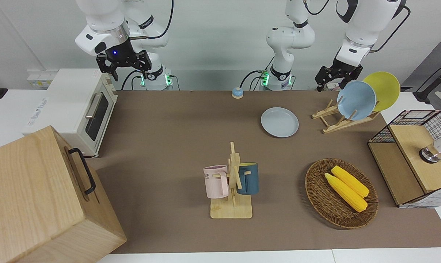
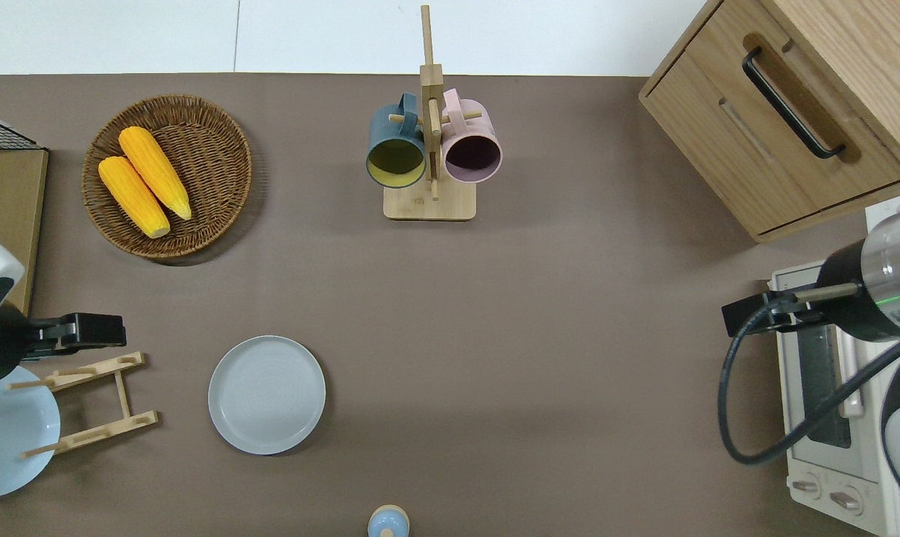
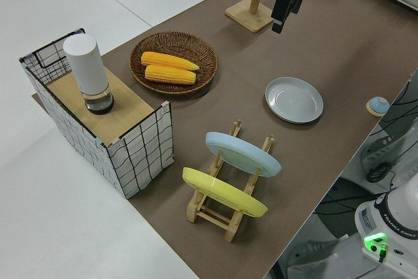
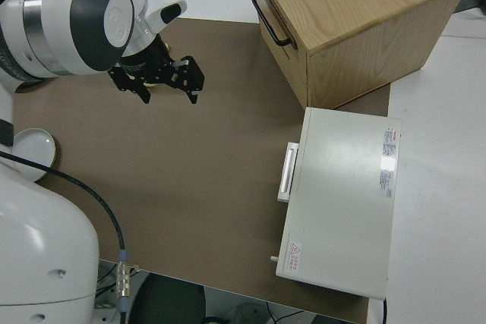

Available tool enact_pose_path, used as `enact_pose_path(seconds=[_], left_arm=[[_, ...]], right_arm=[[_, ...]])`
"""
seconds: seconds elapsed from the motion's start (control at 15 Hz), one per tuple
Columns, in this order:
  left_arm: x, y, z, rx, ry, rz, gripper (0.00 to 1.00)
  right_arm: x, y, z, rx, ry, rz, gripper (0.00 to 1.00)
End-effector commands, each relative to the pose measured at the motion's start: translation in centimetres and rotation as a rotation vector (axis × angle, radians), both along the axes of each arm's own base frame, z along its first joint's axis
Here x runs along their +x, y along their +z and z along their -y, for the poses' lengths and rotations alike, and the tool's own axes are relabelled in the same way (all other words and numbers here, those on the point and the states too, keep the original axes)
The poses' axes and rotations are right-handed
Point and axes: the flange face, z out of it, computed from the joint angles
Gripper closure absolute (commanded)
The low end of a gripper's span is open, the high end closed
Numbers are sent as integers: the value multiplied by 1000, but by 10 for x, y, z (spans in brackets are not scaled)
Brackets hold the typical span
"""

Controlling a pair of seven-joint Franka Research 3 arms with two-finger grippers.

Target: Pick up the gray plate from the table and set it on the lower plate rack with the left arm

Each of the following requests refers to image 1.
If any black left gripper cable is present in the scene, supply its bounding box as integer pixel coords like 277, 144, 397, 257
369, 4, 411, 52

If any gray plate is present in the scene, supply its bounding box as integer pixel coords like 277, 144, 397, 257
261, 107, 300, 138

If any yellow corn cob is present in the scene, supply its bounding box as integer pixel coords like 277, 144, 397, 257
324, 173, 368, 212
331, 165, 370, 198

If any black left base cable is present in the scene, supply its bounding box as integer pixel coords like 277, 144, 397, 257
240, 57, 274, 91

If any white toaster oven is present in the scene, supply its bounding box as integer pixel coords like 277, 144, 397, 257
22, 68, 118, 158

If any pink mug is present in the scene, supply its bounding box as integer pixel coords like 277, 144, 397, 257
204, 165, 230, 199

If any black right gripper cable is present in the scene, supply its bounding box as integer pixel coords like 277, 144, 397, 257
129, 0, 174, 40

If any wooden shelf with wire grid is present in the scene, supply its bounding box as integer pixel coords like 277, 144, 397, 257
368, 110, 441, 209

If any white power strip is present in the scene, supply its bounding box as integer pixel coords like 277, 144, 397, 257
27, 73, 56, 87

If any wooden plate rack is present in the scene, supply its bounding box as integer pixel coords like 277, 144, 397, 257
312, 99, 381, 134

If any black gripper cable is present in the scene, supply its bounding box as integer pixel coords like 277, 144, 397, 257
129, 0, 174, 40
369, 4, 411, 52

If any wooden mug tree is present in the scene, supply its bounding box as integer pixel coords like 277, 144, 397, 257
210, 142, 253, 219

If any dark blue mug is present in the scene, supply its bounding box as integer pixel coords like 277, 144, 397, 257
237, 163, 259, 195

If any brown wicker basket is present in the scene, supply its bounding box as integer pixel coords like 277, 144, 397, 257
305, 158, 379, 229

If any black base cable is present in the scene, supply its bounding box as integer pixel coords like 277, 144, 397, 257
240, 57, 274, 91
121, 69, 145, 91

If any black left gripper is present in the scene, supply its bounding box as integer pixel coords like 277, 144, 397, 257
315, 55, 364, 92

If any light blue plate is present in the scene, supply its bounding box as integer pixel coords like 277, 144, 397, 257
337, 81, 377, 121

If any wooden cabinet with black handle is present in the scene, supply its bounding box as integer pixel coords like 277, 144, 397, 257
0, 125, 127, 263

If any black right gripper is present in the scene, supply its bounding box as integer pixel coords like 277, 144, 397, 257
96, 37, 152, 82

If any black right base cable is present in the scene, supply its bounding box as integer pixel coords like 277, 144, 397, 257
121, 69, 145, 91

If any brown table mat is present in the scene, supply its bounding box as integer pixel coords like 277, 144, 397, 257
85, 90, 441, 254

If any yellow plate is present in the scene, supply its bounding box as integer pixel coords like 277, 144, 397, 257
363, 72, 401, 112

